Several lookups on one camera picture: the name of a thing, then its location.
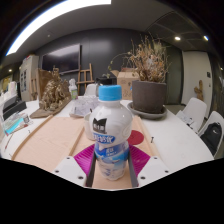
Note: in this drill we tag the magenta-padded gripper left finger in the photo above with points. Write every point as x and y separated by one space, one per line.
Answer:
83 160

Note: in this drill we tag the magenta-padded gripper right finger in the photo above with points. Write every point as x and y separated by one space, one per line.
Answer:
140 160

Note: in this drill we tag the white blue-capped drink bottle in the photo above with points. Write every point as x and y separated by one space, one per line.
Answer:
110 133

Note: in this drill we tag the light plywood panel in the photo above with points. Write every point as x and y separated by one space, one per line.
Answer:
149 147
50 140

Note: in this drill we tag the white mug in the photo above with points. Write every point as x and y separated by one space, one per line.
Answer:
88 128

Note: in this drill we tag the grey plant saucer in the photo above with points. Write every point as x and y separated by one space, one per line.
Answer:
148 115

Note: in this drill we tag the wrapped newspaper bundle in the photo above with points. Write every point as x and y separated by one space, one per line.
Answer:
81 106

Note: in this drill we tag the stack of papers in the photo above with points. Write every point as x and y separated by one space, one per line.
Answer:
185 117

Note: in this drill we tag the grey pot with dried plant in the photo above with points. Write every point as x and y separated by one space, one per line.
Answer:
149 96

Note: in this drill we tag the empty white chair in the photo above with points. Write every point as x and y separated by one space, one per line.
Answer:
90 90

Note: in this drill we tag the white spray bottle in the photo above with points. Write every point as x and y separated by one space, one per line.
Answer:
73 90

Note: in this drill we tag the golden carved sculpture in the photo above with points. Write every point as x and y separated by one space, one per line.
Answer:
53 95

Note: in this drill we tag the black backpack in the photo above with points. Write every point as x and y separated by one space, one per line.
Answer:
211 138

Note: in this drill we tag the colourful book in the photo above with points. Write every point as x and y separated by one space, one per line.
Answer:
15 122

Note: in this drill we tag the white chair with papers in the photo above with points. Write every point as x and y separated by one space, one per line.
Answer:
198 108

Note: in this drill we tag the cardboard box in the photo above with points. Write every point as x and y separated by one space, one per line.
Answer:
125 83

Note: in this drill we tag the wooden easel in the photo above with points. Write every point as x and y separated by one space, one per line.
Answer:
85 78

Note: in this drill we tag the black printer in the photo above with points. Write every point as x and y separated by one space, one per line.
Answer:
13 108

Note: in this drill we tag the white chair with backpack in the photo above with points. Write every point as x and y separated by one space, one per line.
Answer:
216 117

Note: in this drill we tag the carved wooden figure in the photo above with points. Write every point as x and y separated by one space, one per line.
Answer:
199 90

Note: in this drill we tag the white cabinet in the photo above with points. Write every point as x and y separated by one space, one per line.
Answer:
29 78

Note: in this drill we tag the round ceiling light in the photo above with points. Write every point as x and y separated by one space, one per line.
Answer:
177 38
206 38

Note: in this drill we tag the long ceiling strip light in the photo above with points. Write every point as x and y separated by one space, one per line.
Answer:
43 20

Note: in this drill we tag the black wall screen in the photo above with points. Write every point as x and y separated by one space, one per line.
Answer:
61 59

